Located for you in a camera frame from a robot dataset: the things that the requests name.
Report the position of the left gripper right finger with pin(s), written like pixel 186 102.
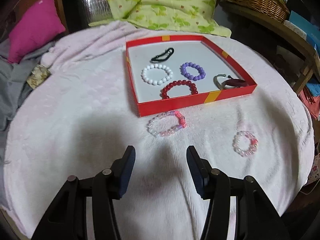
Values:
pixel 199 169

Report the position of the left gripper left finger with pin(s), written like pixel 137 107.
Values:
pixel 121 173

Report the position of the silver metal bangle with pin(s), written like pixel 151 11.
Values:
pixel 220 81

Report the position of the pale pink bed blanket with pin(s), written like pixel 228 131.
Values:
pixel 84 116

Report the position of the red cardboard box lid tray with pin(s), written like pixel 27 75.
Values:
pixel 170 72

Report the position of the small patterned fabric pouch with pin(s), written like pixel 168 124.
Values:
pixel 38 75

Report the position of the grey bed sheet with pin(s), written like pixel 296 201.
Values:
pixel 14 87

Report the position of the green floral quilt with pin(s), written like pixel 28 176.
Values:
pixel 178 15

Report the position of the magenta pillow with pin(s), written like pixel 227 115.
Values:
pixel 39 25

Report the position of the silver foil insulation panel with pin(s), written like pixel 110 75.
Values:
pixel 95 11

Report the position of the blue cardboard box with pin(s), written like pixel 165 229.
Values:
pixel 312 33

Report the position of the wicker basket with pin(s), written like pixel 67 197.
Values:
pixel 275 9

